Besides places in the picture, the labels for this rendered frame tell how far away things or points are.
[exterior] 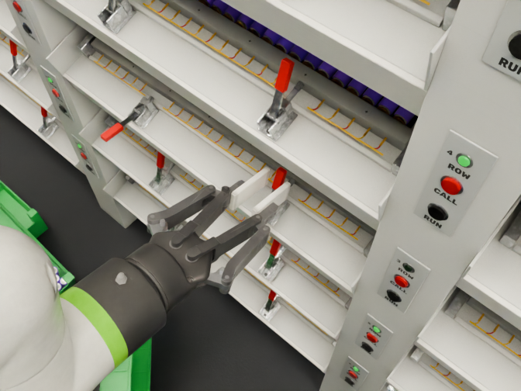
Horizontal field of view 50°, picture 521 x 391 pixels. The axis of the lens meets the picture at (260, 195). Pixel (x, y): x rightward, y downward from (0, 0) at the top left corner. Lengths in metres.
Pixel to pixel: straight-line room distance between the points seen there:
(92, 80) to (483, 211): 0.69
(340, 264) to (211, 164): 0.24
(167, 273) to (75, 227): 0.90
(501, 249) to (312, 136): 0.23
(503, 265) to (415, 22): 0.25
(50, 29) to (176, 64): 0.31
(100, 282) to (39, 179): 1.03
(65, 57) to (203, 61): 0.36
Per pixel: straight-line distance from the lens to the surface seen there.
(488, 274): 0.59
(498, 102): 0.42
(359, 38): 0.47
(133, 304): 0.58
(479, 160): 0.46
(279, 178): 0.74
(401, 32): 0.47
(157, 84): 0.91
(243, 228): 0.67
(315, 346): 1.13
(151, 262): 0.60
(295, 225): 0.79
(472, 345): 0.77
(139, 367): 1.30
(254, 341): 1.30
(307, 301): 0.96
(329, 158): 0.62
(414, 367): 0.94
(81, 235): 1.47
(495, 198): 0.48
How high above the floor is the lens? 1.24
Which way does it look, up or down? 58 degrees down
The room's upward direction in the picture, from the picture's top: straight up
